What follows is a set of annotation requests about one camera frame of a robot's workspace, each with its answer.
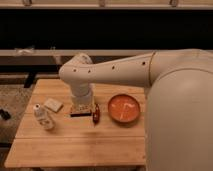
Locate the black object on floor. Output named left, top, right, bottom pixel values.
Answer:
left=0, top=109, right=11, bottom=120

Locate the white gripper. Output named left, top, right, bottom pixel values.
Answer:
left=70, top=83, right=93, bottom=105

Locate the dark red chili sauce bottle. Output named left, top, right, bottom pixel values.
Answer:
left=93, top=104, right=100, bottom=124

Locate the brown snack bar packet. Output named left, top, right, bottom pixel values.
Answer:
left=70, top=106, right=92, bottom=117

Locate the white sponge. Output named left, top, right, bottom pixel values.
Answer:
left=44, top=98, right=63, bottom=113

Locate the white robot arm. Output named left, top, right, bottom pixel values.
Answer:
left=59, top=49, right=213, bottom=171

